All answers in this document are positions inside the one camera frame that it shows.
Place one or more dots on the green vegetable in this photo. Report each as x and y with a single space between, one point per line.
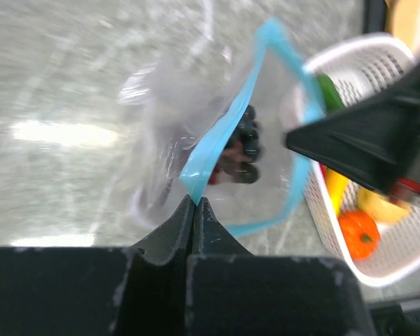
333 100

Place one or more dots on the small orange pumpkin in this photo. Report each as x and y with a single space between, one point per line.
360 233

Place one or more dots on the clear zip top bag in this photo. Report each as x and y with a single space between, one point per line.
185 125

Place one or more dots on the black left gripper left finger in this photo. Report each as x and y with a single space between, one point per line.
123 290

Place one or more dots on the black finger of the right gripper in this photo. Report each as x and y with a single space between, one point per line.
374 143

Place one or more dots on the yellow banana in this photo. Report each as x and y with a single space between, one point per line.
336 184

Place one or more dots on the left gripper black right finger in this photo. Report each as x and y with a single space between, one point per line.
229 291

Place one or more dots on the yellow pear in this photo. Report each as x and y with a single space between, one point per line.
380 209

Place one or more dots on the white perforated plastic basket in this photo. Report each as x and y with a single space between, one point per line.
360 68

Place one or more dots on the red grape bunch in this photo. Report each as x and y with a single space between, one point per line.
214 177

